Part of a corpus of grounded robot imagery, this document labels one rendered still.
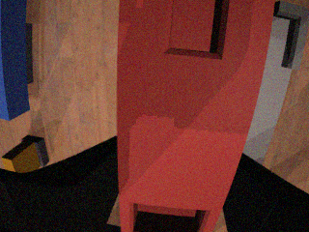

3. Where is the yellow rectangular block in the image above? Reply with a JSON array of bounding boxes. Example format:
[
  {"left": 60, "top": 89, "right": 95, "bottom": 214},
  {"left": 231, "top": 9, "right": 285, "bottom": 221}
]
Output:
[{"left": 1, "top": 139, "right": 41, "bottom": 173}]

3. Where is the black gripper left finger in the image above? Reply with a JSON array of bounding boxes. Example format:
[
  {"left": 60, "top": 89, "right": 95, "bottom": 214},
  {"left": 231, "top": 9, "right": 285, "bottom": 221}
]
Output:
[{"left": 0, "top": 135, "right": 119, "bottom": 232}]

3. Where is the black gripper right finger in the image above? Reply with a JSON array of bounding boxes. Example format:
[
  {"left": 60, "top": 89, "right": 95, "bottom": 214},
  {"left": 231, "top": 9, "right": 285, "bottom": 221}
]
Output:
[{"left": 223, "top": 154, "right": 309, "bottom": 232}]

